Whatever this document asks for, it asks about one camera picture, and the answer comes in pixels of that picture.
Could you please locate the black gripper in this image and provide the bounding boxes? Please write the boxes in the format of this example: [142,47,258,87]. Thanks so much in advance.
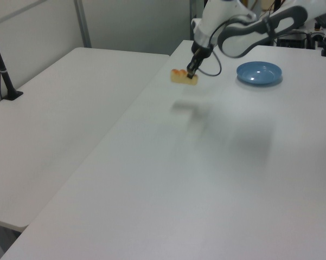
[186,40,215,81]

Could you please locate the toy bread with orange crust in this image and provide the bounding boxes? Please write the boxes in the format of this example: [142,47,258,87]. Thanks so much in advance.
[170,68,200,86]

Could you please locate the blue round plate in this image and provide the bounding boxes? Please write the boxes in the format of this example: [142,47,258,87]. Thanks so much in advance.
[235,61,284,87]

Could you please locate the black equipment box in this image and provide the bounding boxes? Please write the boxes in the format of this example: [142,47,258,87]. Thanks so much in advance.
[276,31,316,50]

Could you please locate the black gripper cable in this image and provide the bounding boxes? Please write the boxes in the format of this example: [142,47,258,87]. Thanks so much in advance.
[197,15,246,77]

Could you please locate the grey metal frame post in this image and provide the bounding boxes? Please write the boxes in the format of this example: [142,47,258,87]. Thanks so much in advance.
[73,0,92,49]

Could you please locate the black camera stand pole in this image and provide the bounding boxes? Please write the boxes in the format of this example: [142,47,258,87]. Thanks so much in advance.
[0,22,24,102]

